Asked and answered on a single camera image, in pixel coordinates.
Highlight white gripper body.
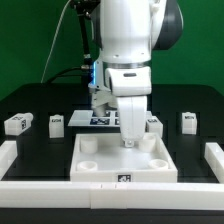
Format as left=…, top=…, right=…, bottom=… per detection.
left=105, top=66, right=152, bottom=141

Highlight black cables at base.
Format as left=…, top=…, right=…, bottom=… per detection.
left=46, top=66, right=93, bottom=84

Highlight white U-shaped obstacle fence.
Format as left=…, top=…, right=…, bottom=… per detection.
left=0, top=141, right=224, bottom=211

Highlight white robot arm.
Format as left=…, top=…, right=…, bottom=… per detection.
left=89, top=0, right=183, bottom=147

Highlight white tag sheet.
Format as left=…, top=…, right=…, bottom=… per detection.
left=67, top=110, right=154, bottom=128

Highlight grey cable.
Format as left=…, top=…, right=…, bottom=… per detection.
left=40, top=0, right=73, bottom=84

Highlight white square table top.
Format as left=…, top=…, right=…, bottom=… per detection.
left=70, top=133, right=178, bottom=183

